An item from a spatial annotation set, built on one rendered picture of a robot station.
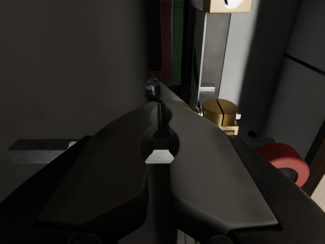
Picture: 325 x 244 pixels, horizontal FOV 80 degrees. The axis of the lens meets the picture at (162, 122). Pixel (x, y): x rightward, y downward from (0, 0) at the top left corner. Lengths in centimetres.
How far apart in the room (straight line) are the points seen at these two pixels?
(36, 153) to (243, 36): 47
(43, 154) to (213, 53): 35
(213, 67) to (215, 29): 7
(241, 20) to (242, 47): 6
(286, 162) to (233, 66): 29
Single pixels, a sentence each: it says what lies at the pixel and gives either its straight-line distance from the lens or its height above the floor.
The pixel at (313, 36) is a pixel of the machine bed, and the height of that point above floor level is 69.
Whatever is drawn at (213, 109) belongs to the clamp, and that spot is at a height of 86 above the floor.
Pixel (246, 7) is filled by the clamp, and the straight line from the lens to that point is 28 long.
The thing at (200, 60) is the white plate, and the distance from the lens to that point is 32.
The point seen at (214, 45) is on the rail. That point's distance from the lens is 41.
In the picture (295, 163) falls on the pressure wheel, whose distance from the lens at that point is 31.
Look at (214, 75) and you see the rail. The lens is 43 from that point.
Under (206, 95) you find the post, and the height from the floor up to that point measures 75.
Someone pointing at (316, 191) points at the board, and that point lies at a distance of 39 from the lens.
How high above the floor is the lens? 110
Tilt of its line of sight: 57 degrees down
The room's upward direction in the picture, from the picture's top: 178 degrees counter-clockwise
